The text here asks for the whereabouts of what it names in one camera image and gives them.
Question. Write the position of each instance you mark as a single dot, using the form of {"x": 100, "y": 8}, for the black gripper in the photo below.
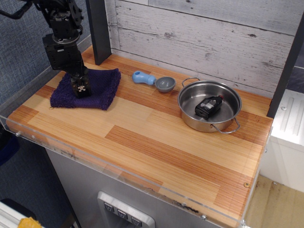
{"x": 67, "y": 57}

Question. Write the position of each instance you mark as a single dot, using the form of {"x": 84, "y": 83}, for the purple towel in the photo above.
{"x": 104, "y": 85}

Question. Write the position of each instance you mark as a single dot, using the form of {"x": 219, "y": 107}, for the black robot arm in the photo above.
{"x": 64, "y": 17}

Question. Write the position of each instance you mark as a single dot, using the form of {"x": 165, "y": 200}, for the blue object at left edge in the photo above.
{"x": 9, "y": 150}

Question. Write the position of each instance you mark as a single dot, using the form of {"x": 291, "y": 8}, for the blue and grey scoop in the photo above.
{"x": 164, "y": 84}

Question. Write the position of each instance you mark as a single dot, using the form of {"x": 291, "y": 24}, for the clear acrylic table guard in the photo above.
{"x": 140, "y": 152}

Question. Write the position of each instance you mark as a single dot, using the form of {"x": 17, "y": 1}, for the silver cabinet with dispenser panel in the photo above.
{"x": 151, "y": 194}

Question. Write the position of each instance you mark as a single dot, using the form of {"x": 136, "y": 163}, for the small black bottle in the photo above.
{"x": 209, "y": 106}

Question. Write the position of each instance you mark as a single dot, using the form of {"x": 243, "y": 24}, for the white aluminium box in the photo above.
{"x": 283, "y": 161}

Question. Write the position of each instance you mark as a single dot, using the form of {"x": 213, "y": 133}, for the dark grey left post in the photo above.
{"x": 98, "y": 24}

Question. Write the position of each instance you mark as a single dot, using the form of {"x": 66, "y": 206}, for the dark grey post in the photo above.
{"x": 287, "y": 70}
{"x": 98, "y": 24}

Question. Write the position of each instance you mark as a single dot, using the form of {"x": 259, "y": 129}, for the metal pot with handles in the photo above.
{"x": 224, "y": 120}

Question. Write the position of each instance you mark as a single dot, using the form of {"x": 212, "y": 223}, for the dark grey right post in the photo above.
{"x": 287, "y": 70}

